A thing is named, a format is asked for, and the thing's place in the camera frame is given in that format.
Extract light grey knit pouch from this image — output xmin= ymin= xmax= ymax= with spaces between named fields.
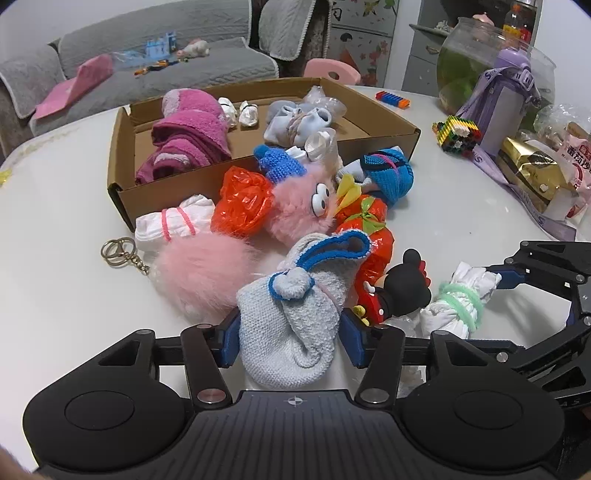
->
xmin=236 ymin=229 xmax=370 ymax=390

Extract pink fur pompom keychain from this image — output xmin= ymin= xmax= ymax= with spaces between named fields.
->
xmin=100 ymin=232 xmax=259 ymax=325

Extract mickey mouse toy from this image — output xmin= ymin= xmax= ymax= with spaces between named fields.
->
xmin=352 ymin=249 xmax=432 ymax=326

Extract white cloth green band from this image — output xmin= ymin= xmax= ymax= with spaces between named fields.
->
xmin=386 ymin=262 xmax=501 ymax=339

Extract white cloth pink bands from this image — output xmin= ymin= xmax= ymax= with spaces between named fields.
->
xmin=134 ymin=194 xmax=215 ymax=252

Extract orange plastic bag bundle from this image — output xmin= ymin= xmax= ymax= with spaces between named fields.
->
xmin=211 ymin=166 xmax=274 ymax=237

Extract pink fluffy bird toy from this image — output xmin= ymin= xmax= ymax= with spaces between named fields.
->
xmin=253 ymin=144 xmax=338 ymax=247

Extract blue knit cloth bundle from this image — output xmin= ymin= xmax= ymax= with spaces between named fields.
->
xmin=337 ymin=146 xmax=414 ymax=208

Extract white cloth beige band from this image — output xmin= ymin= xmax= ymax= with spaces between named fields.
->
xmin=287 ymin=128 xmax=344 ymax=176

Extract gold snack bag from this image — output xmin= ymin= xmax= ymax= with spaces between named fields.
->
xmin=495 ymin=137 xmax=576 ymax=220

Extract pink white snack bag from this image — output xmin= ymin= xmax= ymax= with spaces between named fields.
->
xmin=552 ymin=121 xmax=590 ymax=218

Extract colourful brick cube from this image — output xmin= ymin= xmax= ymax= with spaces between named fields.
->
xmin=432 ymin=116 xmax=483 ymax=158

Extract purple water bottle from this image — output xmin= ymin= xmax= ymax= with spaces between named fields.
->
xmin=456 ymin=47 xmax=541 ymax=157

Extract brown cardboard box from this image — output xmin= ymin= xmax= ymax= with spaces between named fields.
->
xmin=106 ymin=75 xmax=423 ymax=234

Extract magenta rolled towel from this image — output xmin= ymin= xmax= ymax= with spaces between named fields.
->
xmin=135 ymin=88 xmax=232 ymax=185

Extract small colourful brick strip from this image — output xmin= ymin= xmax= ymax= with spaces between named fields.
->
xmin=375 ymin=91 xmax=411 ymax=109

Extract light blue sock bundle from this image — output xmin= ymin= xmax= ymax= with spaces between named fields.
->
xmin=263 ymin=101 xmax=332 ymax=148

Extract small white cloth bundle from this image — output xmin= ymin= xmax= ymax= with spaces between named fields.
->
xmin=218 ymin=97 xmax=259 ymax=130

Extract glass fish bowl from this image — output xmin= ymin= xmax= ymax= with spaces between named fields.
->
xmin=435 ymin=16 xmax=558 ymax=135

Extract clear plastic wrap ball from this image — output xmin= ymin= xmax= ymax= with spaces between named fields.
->
xmin=303 ymin=85 xmax=346 ymax=121

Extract yellow wrapper on table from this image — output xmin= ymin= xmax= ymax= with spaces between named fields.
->
xmin=0 ymin=169 xmax=12 ymax=186

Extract decorated refrigerator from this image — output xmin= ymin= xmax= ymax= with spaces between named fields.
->
xmin=327 ymin=0 xmax=399 ymax=87

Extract small plush animal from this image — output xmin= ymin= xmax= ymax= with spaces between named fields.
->
xmin=176 ymin=39 xmax=211 ymax=59

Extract blue toy castle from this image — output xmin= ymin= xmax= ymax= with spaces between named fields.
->
xmin=145 ymin=31 xmax=177 ymax=61

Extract pink foam wedge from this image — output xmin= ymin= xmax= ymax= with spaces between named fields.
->
xmin=33 ymin=54 xmax=113 ymax=119

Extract grey sofa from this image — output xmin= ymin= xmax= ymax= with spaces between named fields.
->
xmin=1 ymin=1 xmax=331 ymax=158

